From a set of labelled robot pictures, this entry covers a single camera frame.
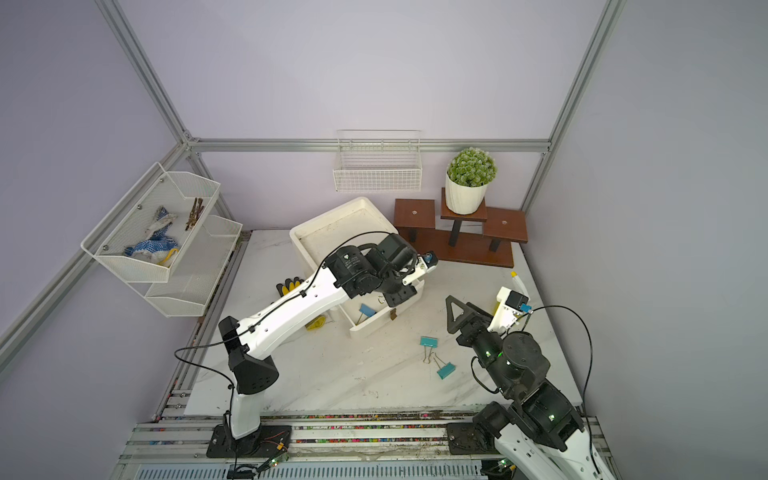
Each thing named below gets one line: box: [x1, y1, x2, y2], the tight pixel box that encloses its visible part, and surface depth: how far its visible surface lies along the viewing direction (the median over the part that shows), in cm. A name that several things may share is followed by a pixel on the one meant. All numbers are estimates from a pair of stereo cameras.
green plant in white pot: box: [445, 147, 498, 215], surface depth 86 cm
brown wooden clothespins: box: [185, 197, 204, 231], surface depth 83 cm
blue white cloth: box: [123, 206, 180, 267], surface depth 73 cm
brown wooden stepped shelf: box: [394, 187, 528, 268], surface depth 107 cm
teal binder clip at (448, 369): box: [433, 352, 457, 380], surface depth 87 cm
